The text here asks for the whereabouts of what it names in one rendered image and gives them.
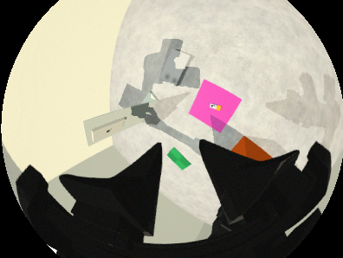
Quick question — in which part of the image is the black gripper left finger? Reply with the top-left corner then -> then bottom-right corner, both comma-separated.
59,142 -> 162,237

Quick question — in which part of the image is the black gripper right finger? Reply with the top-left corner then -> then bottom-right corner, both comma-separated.
199,139 -> 300,224

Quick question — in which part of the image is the pink square marker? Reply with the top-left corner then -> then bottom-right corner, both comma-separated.
189,80 -> 242,132

